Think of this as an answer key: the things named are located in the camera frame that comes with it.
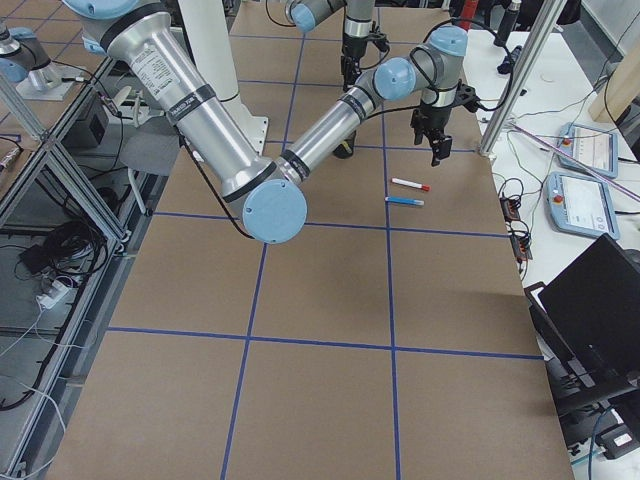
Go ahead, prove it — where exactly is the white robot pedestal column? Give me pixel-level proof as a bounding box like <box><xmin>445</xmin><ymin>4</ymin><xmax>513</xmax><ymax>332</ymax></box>
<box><xmin>178</xmin><ymin>0</ymin><xmax>269</xmax><ymax>154</ymax></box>

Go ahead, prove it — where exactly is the aluminium frame post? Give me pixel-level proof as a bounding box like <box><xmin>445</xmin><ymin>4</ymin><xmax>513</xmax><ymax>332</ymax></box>
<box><xmin>478</xmin><ymin>0</ymin><xmax>567</xmax><ymax>157</ymax></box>

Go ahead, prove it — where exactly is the blue teach pendant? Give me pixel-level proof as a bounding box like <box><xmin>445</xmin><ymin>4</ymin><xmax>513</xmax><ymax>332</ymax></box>
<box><xmin>557</xmin><ymin>122</ymin><xmax>618</xmax><ymax>179</ymax></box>
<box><xmin>545</xmin><ymin>172</ymin><xmax>621</xmax><ymax>240</ymax></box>

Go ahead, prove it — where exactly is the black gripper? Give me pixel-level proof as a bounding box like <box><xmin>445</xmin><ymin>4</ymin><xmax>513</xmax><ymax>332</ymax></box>
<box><xmin>410</xmin><ymin>103</ymin><xmax>452</xmax><ymax>167</ymax></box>
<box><xmin>341</xmin><ymin>33</ymin><xmax>388</xmax><ymax>91</ymax></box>

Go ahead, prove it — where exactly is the near blue teach pendant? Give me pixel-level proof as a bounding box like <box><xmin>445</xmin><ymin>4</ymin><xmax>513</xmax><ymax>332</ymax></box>
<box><xmin>545</xmin><ymin>172</ymin><xmax>621</xmax><ymax>240</ymax></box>

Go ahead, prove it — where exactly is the folded dark blue umbrella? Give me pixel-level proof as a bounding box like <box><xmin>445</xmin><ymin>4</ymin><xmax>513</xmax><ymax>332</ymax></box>
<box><xmin>496</xmin><ymin>45</ymin><xmax>523</xmax><ymax>75</ymax></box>

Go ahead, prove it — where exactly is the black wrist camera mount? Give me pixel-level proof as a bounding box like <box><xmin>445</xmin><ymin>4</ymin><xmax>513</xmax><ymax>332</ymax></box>
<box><xmin>452</xmin><ymin>82</ymin><xmax>480</xmax><ymax>113</ymax></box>

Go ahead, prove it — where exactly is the orange black usb hub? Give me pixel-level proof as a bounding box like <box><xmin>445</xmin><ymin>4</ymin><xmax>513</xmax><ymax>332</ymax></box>
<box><xmin>499</xmin><ymin>196</ymin><xmax>521</xmax><ymax>222</ymax></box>

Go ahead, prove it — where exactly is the red capped white marker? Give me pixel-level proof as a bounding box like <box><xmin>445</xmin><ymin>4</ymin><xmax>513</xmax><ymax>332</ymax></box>
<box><xmin>391</xmin><ymin>177</ymin><xmax>431</xmax><ymax>192</ymax></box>

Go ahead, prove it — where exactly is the far blue teach pendant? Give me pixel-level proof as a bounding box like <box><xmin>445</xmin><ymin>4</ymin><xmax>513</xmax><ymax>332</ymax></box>
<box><xmin>557</xmin><ymin>122</ymin><xmax>618</xmax><ymax>179</ymax></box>

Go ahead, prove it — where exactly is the blue highlighter pen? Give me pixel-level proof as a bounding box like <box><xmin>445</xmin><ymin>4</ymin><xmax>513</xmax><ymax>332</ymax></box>
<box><xmin>385</xmin><ymin>196</ymin><xmax>425</xmax><ymax>207</ymax></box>

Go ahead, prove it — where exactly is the black bottle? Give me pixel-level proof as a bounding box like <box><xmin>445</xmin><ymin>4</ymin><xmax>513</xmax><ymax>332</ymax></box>
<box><xmin>493</xmin><ymin>0</ymin><xmax>521</xmax><ymax>47</ymax></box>

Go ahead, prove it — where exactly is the black mesh pen cup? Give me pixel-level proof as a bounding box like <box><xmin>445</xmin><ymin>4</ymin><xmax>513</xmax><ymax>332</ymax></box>
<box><xmin>333</xmin><ymin>132</ymin><xmax>356</xmax><ymax>159</ymax></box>

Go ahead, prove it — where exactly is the black laptop computer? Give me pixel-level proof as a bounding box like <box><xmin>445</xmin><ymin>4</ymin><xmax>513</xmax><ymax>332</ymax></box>
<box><xmin>525</xmin><ymin>234</ymin><xmax>639</xmax><ymax>422</ymax></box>

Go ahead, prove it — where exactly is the red cylinder bottle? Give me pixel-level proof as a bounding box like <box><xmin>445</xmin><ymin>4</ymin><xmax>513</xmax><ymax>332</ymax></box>
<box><xmin>459</xmin><ymin>0</ymin><xmax>479</xmax><ymax>31</ymax></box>

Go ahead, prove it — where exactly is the brown paper table cover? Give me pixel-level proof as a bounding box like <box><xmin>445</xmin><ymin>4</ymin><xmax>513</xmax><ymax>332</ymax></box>
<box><xmin>48</xmin><ymin>4</ymin><xmax>574</xmax><ymax>480</ymax></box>

